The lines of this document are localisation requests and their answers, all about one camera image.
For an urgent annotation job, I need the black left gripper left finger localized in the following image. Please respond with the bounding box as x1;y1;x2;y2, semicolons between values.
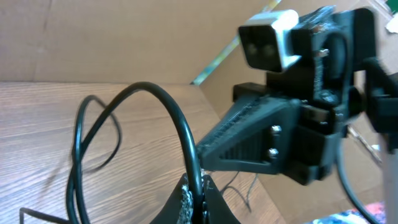
150;174;193;224

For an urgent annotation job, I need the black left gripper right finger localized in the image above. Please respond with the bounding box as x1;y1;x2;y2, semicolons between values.
202;175;240;224

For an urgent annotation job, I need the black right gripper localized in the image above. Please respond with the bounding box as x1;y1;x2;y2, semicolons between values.
197;6;376;185

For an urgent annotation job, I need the black usb cable two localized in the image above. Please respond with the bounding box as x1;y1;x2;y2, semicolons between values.
19;81;206;224

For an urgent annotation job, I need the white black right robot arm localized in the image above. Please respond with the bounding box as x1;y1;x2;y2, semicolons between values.
197;6;397;223

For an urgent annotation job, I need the brown cardboard backboard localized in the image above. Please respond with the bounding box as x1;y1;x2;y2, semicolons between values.
0;0;398;224

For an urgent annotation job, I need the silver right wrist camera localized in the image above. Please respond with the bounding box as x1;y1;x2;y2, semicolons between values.
238;9;301;73

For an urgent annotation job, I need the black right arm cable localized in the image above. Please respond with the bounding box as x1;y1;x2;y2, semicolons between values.
335;139;382;224

